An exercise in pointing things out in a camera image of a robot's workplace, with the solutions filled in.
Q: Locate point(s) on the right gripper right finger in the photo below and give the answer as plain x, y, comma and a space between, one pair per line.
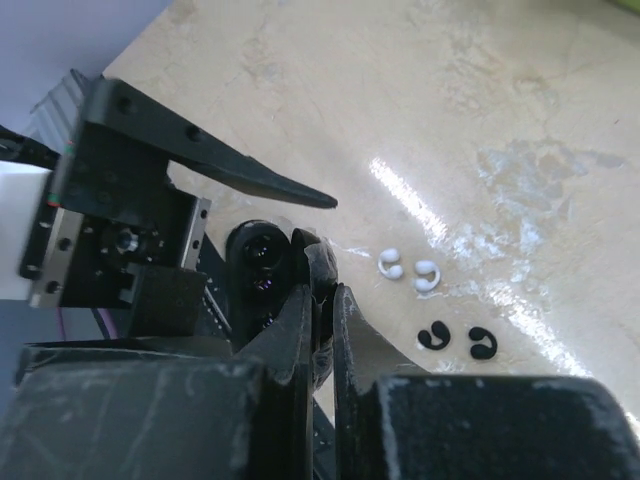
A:
395, 420

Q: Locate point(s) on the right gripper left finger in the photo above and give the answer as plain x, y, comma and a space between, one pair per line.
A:
168, 408

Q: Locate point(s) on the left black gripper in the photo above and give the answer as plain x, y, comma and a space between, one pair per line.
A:
112, 232

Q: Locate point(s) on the black earbud charging case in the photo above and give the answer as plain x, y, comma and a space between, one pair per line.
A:
263, 265

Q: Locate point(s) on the black earbud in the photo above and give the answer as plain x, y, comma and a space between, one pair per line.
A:
484, 344
437, 337

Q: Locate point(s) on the white earbud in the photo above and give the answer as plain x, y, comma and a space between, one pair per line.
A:
389, 264
428, 276

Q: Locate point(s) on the aluminium frame rail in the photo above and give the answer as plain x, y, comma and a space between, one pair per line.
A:
53, 117

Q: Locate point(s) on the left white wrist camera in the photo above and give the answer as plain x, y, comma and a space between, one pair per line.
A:
21, 188

